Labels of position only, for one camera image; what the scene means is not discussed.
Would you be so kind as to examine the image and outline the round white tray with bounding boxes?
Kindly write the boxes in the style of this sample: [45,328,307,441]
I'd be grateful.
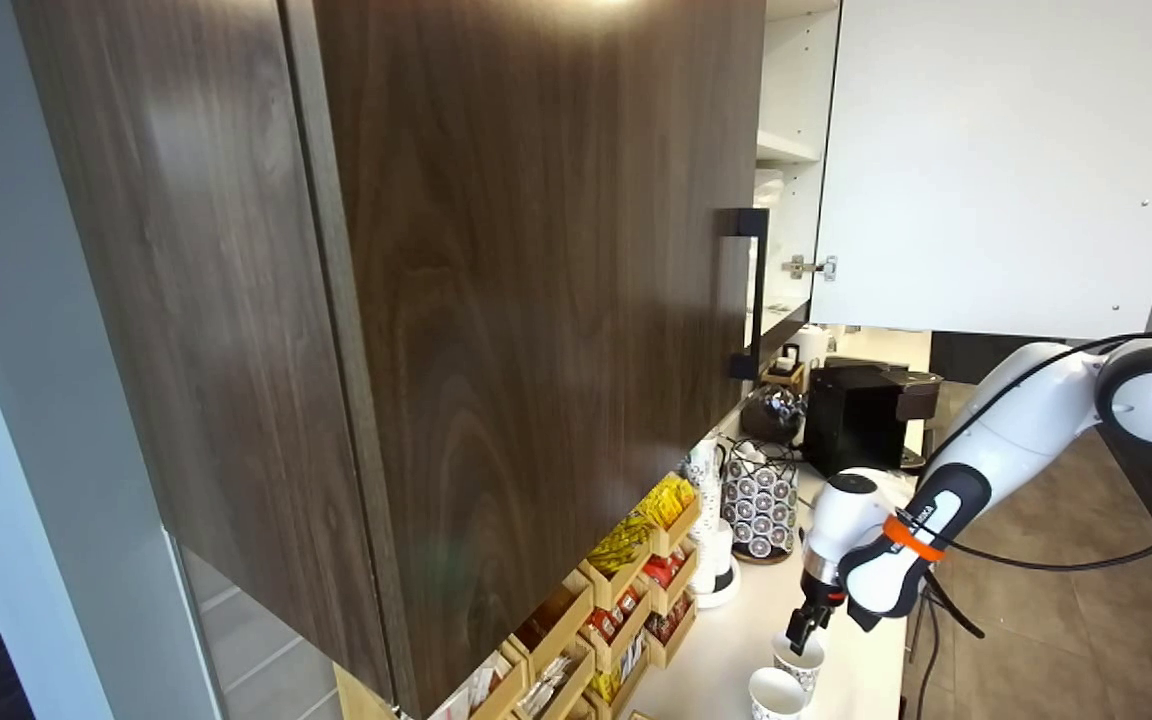
[682,564,742,616]

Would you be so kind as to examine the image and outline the dark wood closed cabinet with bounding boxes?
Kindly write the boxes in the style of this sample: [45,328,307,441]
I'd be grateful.
[9,0,776,720]

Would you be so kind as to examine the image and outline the wooden tea organizer rack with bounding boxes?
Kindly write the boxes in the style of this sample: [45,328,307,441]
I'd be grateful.
[424,465,707,720]

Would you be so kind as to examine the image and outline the small black appliance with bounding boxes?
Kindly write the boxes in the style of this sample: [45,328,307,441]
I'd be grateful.
[741,383,811,451]

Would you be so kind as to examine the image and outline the wire coffee pod carousel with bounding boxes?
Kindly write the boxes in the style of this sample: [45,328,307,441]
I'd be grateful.
[714,446,803,564]

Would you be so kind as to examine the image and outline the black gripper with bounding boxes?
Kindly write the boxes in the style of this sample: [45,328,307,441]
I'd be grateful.
[784,552,859,660]

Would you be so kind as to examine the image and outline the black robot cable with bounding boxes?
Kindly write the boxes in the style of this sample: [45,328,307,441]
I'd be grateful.
[913,328,1152,648]

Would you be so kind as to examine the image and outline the white cupboard door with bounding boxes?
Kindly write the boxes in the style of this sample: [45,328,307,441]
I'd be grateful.
[803,0,1152,345]

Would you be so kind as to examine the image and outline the open white cupboard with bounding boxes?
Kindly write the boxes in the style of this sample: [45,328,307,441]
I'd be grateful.
[749,0,848,353]

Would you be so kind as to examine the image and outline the black coffee machine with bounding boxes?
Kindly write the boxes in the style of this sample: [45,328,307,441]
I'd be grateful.
[794,353,948,485]

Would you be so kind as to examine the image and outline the black cabinet handle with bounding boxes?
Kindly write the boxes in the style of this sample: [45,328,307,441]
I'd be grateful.
[710,205,776,383]

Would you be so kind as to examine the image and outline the white cup lid stack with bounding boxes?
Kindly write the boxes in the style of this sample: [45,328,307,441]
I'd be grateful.
[701,516,741,601]

